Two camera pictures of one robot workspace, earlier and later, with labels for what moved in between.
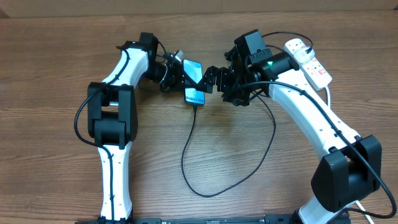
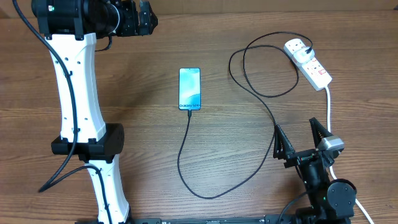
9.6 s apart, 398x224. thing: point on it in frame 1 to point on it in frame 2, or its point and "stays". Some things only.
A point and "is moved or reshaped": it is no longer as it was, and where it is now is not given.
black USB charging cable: x=257 y=161 to x=254 y=98
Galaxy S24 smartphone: x=194 y=70 is moved or reshaped
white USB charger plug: x=301 y=56 stays
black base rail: x=260 y=219 stays
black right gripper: x=242 y=100 to x=283 y=149
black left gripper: x=176 y=76 to x=133 y=27
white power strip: x=316 y=74 stays
